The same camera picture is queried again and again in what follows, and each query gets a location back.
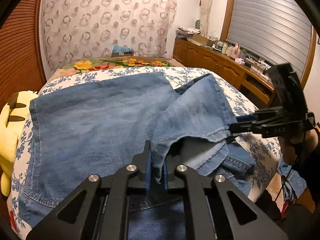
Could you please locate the floral printed blanket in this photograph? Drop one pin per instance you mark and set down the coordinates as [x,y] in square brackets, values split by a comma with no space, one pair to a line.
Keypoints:
[85,65]

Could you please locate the row of small bottles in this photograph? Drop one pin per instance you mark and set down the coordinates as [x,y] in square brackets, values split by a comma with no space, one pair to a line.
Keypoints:
[223,48]

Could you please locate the pink bottle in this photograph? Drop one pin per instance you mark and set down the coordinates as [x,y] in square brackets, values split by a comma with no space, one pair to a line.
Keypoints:
[236,51]

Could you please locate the white blue floral quilt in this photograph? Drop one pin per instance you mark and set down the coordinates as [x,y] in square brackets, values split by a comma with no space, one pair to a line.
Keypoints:
[240,97]

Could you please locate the small cardboard box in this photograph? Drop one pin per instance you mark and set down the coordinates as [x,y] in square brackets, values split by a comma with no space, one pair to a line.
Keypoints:
[123,54]

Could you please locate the blue denim pants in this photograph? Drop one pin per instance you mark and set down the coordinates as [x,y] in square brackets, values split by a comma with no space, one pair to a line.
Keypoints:
[87,120]

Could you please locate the circle patterned sheer curtain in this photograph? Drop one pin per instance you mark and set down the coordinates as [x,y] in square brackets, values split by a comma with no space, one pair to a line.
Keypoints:
[100,17]

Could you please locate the yellow plush toy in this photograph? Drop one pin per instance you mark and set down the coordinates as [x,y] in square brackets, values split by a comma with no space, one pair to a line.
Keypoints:
[10,140]

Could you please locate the person's right hand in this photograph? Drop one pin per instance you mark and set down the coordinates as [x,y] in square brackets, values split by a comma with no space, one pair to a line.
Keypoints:
[291,152]

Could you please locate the small grey fan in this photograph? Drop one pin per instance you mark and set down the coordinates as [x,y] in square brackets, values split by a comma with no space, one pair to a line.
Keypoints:
[198,24]

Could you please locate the lace window curtain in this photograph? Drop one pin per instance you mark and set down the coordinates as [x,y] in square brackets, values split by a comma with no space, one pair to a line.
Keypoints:
[207,5]

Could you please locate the wooden louvered wardrobe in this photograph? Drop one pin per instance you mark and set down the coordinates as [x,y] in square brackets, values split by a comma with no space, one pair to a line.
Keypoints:
[20,42]

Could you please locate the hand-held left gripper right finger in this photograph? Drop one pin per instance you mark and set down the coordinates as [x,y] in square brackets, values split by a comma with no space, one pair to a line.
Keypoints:
[165,177]

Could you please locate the blue plastic bag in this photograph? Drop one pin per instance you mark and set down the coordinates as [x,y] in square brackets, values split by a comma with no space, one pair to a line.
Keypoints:
[121,48]

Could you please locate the wooden sideboard cabinet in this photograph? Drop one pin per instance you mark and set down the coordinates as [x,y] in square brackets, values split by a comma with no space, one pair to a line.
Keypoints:
[200,55]

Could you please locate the stack of newspapers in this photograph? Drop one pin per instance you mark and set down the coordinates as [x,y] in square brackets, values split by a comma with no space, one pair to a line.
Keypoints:
[187,31]

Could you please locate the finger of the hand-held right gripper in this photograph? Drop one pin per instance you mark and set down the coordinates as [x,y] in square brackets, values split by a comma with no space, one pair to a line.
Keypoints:
[241,128]
[250,117]

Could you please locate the grey window blind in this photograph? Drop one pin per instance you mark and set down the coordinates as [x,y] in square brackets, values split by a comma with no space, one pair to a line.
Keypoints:
[262,17]

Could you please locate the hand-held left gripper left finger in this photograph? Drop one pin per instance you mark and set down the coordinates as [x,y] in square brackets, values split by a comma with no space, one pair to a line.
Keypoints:
[148,175]

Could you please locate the pink tissue box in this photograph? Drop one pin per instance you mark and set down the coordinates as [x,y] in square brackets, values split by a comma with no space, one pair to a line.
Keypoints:
[240,61]

